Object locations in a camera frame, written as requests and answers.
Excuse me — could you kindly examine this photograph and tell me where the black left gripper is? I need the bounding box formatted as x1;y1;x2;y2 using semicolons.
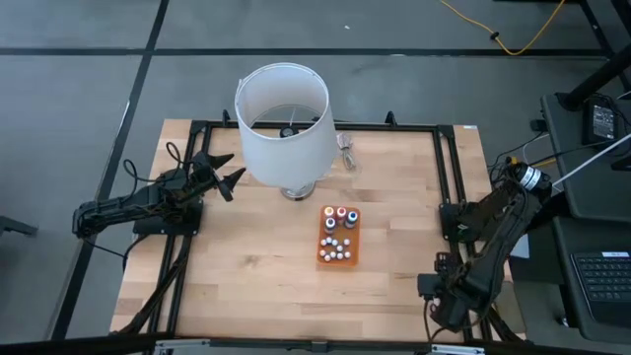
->
184;150;246;202

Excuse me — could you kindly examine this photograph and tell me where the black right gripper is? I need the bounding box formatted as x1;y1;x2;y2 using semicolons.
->
417;252;477;332

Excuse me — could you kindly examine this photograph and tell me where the table lamp with white shade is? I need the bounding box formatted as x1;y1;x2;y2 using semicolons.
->
233;61;339;202

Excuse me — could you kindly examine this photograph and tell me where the phone in brown case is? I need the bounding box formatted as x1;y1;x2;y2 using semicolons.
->
492;283;527;335

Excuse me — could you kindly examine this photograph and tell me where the orange plastic bin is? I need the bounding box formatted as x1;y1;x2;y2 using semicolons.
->
315;204;362;269

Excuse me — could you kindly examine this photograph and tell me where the dark grey desk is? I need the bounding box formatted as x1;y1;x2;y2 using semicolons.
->
539;91;631;223
550;215;631;346

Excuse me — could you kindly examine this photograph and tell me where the black keyboard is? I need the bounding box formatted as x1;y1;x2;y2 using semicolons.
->
570;249;631;329

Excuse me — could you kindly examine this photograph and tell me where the grey chair leg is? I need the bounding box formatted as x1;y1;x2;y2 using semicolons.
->
0;215;38;238

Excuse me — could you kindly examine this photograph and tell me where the black power supply brick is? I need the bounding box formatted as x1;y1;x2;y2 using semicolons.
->
582;96;623;147

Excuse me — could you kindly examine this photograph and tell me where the black crossbar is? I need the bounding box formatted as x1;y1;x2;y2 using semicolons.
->
0;332;631;355

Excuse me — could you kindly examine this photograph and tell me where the black stand leg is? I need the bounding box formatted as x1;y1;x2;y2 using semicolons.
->
555;0;631;112

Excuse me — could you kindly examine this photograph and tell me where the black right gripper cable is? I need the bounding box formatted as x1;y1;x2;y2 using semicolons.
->
421;295;445;344

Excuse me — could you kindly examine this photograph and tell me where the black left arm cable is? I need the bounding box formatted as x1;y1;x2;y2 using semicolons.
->
121;141;186;186

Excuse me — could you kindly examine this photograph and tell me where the black aluminium table frame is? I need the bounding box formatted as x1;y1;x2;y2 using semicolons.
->
110;108;524;346

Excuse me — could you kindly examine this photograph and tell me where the coiled clear lamp cord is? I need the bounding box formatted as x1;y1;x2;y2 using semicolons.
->
336;131;358;173

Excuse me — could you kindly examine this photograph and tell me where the white cable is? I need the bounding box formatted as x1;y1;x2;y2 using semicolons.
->
550;132;631;187

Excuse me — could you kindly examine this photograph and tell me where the yellow power cord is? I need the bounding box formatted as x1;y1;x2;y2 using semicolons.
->
437;0;567;56

